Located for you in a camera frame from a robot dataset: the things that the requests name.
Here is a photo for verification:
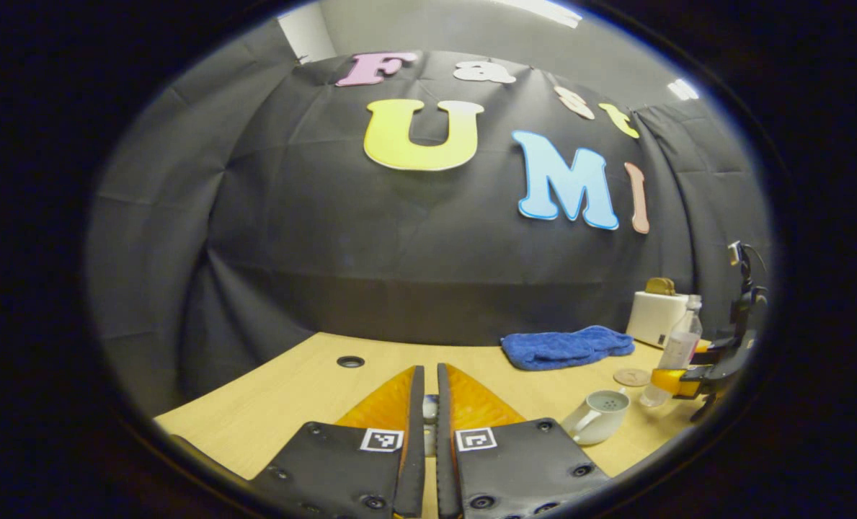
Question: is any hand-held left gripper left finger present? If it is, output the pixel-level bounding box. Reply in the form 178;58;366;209
252;365;426;519

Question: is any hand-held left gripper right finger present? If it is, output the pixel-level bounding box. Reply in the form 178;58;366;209
437;363;611;519

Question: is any clear plastic water bottle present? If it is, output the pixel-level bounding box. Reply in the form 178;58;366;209
641;294;703;408

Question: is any white teacup lid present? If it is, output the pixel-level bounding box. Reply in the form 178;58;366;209
423;395;440;456

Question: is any white toaster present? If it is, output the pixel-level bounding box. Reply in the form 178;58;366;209
626;290;690;350

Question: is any blue towel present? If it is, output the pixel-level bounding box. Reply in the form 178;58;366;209
501;325;636;372

